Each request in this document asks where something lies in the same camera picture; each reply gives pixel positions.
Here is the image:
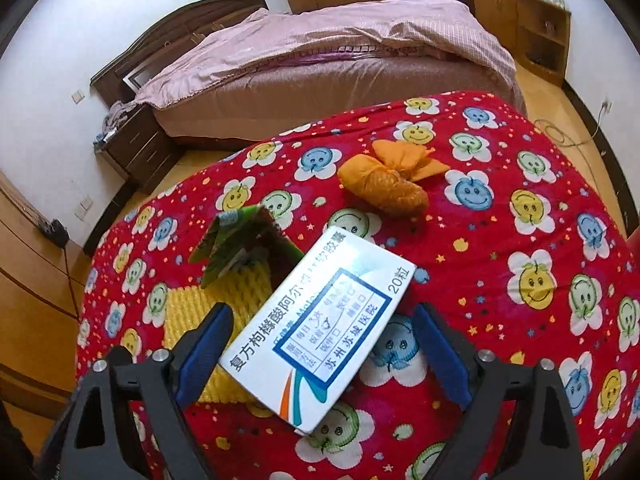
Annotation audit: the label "white medicine box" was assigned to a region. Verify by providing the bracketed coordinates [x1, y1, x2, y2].
[219, 226, 416, 434]

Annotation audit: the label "small orange bag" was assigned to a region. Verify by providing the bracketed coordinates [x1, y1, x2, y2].
[337, 140, 450, 217]

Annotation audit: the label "yellow foam net mat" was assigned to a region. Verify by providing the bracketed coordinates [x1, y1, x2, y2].
[163, 258, 272, 404]

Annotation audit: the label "green mosquito coil box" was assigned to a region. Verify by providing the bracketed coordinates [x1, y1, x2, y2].
[189, 205, 305, 289]

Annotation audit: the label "red smiley flower blanket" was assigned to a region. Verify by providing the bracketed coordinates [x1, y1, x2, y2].
[76, 91, 639, 479]

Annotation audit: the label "red bin with green rim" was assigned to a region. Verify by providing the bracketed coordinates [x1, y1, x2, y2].
[626, 226, 640, 264]

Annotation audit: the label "dark wooden nightstand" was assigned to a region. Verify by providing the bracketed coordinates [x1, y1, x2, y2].
[94, 106, 183, 194]

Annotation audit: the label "clothes on nightstand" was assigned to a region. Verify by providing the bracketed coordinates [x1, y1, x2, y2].
[93, 101, 137, 151]

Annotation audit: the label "dark wooden headboard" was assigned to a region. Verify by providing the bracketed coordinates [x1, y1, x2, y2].
[90, 0, 267, 105]

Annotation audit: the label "pink quilt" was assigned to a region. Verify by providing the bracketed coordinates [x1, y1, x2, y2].
[134, 0, 524, 110]

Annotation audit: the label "corner wooden shelf unit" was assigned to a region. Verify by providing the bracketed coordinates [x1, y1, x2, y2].
[515, 0, 570, 87]

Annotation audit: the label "cable on floor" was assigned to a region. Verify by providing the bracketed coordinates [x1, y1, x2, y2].
[534, 96, 613, 149]

